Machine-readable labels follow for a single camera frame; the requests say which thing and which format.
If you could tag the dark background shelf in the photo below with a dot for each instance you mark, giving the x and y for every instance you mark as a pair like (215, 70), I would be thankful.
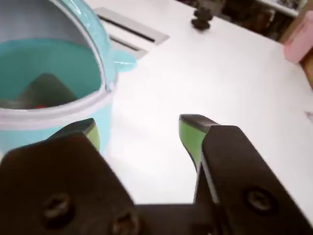
(244, 12)

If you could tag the teal whale-shaped bin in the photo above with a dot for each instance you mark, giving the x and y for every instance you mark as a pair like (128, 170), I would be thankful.
(49, 56)

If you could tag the brown wooden furniture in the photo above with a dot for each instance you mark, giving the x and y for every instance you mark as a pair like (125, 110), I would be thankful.
(308, 71)

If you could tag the red cube block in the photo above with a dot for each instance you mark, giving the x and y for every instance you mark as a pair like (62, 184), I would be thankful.
(40, 106)

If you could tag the pink box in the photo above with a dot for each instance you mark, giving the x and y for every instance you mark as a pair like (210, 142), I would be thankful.
(299, 41)

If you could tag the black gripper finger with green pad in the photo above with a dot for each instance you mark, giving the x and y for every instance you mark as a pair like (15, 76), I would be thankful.
(239, 171)
(61, 176)

